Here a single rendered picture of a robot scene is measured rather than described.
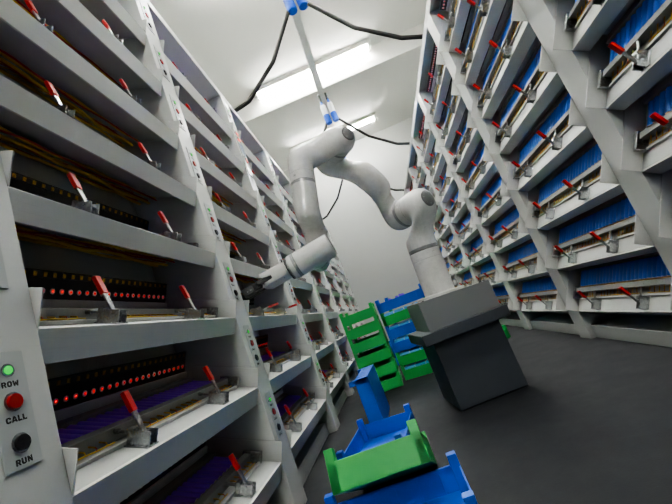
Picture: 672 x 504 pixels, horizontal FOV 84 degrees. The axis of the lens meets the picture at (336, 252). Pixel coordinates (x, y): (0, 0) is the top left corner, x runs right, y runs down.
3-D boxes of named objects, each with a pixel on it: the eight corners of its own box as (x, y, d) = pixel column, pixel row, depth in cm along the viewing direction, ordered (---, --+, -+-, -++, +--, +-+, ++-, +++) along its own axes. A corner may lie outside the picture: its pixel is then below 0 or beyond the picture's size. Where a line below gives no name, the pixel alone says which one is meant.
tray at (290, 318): (296, 324, 173) (297, 303, 175) (247, 332, 114) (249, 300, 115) (254, 323, 176) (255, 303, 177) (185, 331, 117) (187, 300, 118)
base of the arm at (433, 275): (459, 288, 156) (443, 247, 160) (469, 285, 137) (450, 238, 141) (415, 303, 157) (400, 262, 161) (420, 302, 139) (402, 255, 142)
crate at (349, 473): (363, 489, 97) (354, 456, 102) (437, 464, 96) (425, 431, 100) (332, 495, 72) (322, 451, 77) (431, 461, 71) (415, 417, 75)
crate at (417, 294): (433, 293, 228) (428, 281, 230) (426, 296, 210) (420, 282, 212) (389, 310, 240) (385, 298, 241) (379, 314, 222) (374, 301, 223)
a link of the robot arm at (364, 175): (423, 225, 148) (398, 239, 162) (431, 204, 155) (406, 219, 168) (322, 144, 137) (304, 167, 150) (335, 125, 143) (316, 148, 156)
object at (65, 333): (235, 334, 105) (237, 284, 107) (32, 366, 45) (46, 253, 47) (167, 332, 107) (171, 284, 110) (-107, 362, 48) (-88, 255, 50)
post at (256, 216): (340, 424, 173) (226, 99, 207) (337, 430, 164) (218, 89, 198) (300, 438, 174) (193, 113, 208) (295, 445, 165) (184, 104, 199)
